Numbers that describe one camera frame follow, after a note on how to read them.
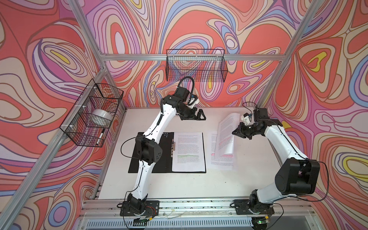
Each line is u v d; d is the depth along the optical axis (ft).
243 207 2.41
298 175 1.41
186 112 2.42
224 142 2.92
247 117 2.57
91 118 2.29
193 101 2.41
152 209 2.36
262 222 2.31
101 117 2.31
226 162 2.91
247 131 2.37
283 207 2.48
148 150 1.83
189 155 3.06
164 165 2.91
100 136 2.36
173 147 3.13
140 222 2.36
